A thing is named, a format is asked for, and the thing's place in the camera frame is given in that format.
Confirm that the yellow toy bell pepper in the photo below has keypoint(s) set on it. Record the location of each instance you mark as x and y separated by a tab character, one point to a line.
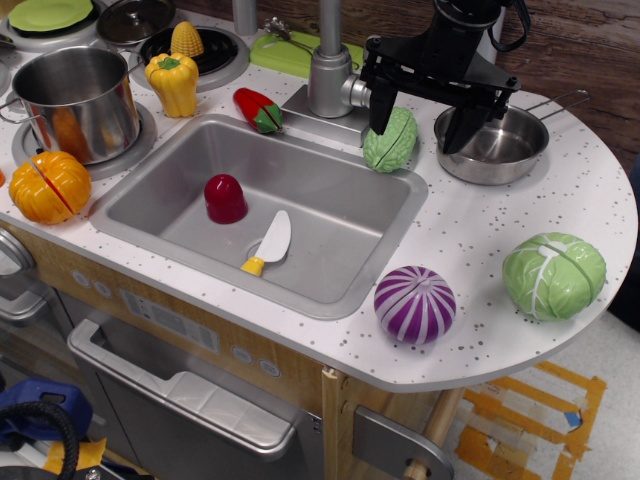
174	79

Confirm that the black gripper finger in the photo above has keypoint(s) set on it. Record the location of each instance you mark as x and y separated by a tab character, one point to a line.
464	123
382	100

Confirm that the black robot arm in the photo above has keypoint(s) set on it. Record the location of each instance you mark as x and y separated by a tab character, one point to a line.
462	7

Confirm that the orange toy pumpkin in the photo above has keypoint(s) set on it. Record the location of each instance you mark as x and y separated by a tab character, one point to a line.
51	187

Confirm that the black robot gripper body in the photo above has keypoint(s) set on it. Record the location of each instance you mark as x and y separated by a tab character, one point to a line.
443	63

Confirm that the grey oven handle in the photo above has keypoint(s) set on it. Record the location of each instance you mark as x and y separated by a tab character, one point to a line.
24	299

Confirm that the metal whisk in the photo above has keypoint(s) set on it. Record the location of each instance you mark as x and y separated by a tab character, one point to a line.
280	30

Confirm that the green toy squash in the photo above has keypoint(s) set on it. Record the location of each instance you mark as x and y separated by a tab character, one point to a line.
387	152

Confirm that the large steel pot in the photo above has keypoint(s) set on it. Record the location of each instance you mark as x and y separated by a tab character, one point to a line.
78	100

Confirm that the black stove burner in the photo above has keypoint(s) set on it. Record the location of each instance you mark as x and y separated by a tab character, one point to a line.
225	57

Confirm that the white toy knife yellow handle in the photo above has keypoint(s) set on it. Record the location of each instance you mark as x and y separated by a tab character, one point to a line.
273	246

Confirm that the green toy cutting board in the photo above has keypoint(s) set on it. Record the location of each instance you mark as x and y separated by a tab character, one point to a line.
270	52

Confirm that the yellow toy corn cob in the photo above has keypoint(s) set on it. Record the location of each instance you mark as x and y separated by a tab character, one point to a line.
186	40

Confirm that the grey toy faucet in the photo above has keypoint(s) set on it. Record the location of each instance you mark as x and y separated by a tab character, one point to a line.
334	103

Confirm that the green plate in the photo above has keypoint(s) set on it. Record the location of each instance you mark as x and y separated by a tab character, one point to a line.
39	16

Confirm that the blue device with black hose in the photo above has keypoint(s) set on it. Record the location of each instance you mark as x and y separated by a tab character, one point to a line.
47	410

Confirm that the small steel frying pan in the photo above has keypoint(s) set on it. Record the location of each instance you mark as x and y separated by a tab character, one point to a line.
501	152

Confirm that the red toy chili pepper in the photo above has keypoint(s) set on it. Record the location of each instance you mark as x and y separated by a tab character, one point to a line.
263	114

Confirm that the steel pot lid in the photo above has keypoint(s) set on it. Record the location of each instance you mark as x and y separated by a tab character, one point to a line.
128	22

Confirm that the purple striped toy onion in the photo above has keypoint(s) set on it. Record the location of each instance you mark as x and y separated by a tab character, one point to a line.
415	305

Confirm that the green toy cabbage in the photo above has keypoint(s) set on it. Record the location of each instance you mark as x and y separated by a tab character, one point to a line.
554	276

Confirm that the grey toy sink basin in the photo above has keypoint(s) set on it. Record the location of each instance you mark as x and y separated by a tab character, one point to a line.
347	220

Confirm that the grey dishwasher door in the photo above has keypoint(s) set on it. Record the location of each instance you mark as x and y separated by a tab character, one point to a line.
183	418

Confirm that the dark red toy vegetable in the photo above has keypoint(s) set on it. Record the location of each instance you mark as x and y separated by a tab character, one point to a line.
224	199

